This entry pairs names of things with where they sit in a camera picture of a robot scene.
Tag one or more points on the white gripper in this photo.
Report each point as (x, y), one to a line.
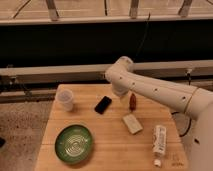
(120, 91)

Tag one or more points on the black eraser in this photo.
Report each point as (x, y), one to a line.
(103, 104)

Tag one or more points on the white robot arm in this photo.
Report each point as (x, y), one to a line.
(193, 101)

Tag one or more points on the wooden table board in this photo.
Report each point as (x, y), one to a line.
(115, 148)

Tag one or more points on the white tube with cap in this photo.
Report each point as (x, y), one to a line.
(159, 144)

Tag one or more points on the white plastic cup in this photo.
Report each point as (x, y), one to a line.
(65, 98)

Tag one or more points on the green ribbed plate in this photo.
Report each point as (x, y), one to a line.
(74, 144)

